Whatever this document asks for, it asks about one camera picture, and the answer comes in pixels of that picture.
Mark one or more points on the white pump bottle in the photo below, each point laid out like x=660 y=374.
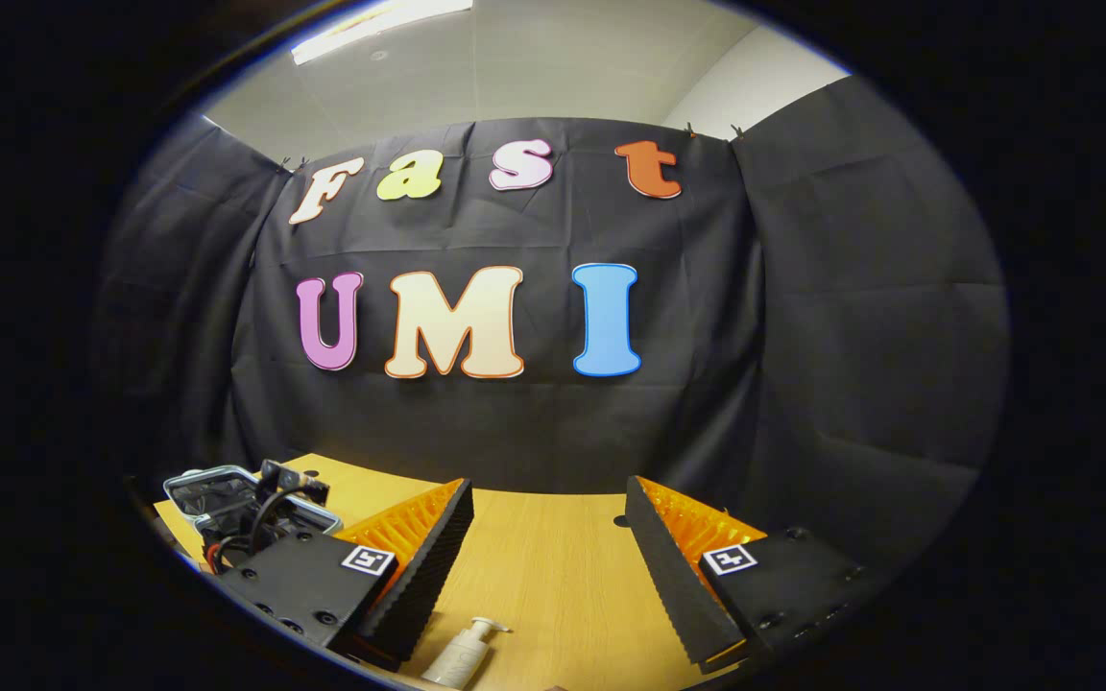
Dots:
x=457 y=657

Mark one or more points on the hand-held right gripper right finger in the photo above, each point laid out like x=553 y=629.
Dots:
x=668 y=576

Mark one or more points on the black backdrop cloth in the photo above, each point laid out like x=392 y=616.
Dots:
x=515 y=230

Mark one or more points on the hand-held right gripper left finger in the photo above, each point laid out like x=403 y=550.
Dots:
x=428 y=576

